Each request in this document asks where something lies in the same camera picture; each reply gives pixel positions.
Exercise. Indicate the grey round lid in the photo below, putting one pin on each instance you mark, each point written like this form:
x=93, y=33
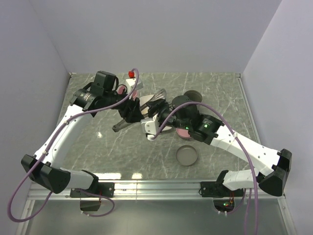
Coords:
x=186, y=155

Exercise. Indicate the grey cylindrical container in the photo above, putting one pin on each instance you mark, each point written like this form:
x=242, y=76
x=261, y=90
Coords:
x=193, y=95

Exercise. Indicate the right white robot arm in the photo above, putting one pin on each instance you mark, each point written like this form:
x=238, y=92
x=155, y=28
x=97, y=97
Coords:
x=269, y=168

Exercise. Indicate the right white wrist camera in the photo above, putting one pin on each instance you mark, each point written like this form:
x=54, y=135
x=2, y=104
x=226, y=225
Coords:
x=150, y=127

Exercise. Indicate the aluminium rail frame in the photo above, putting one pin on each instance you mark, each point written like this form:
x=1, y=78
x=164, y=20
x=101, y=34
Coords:
x=140, y=190

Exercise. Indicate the metal food tongs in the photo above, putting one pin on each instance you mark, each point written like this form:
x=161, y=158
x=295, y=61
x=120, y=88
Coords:
x=143, y=108

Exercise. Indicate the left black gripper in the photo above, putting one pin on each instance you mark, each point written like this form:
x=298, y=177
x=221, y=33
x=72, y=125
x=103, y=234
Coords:
x=131, y=111

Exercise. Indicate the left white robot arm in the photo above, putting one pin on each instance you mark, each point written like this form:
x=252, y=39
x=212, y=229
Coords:
x=45, y=166

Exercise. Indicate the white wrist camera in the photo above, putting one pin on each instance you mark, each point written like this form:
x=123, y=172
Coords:
x=150, y=127
x=130, y=82

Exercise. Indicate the pink cylindrical container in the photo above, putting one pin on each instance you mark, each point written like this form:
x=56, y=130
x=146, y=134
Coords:
x=122, y=88

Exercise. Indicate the pink round lid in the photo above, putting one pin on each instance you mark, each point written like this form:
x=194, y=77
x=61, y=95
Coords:
x=183, y=134

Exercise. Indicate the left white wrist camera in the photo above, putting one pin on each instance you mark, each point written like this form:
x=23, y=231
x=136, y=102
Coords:
x=130, y=82

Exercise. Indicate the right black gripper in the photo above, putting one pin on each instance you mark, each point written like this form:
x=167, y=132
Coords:
x=162, y=105

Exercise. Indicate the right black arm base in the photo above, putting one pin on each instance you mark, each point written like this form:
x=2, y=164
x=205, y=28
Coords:
x=217, y=190

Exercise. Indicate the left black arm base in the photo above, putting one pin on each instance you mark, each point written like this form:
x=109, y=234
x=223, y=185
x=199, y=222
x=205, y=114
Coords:
x=105, y=189

